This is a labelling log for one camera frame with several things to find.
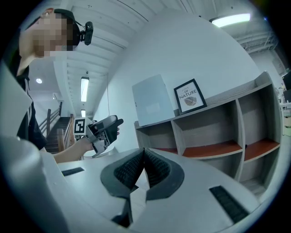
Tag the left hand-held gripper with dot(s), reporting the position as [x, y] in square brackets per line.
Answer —
[97, 141]

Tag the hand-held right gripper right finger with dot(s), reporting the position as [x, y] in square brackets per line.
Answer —
[186, 200]

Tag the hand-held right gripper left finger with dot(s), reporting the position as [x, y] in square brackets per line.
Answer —
[91, 193]

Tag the gray board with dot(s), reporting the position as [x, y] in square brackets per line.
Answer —
[152, 100]

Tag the gray wooden shelf unit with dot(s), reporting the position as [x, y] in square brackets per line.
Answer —
[211, 127]

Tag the person's left forearm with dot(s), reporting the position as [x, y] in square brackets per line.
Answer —
[72, 150]

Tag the grey wood-grain table top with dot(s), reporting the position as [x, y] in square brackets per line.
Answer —
[254, 185]

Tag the black computer monitor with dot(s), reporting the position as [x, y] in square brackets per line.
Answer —
[287, 80]

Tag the long ceiling light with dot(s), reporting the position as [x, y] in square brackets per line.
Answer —
[83, 113]
[84, 89]
[230, 20]

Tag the wooden staircase railing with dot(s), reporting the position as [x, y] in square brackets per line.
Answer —
[56, 132]

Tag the person's black clothing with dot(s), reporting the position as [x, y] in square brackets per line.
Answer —
[25, 118]

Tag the round ceiling light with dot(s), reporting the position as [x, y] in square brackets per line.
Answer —
[38, 80]

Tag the black framed leaf picture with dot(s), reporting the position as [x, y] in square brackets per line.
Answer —
[190, 96]

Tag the person's head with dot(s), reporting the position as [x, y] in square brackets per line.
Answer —
[41, 38]

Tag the black head-mounted camera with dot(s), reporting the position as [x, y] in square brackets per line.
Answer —
[87, 33]

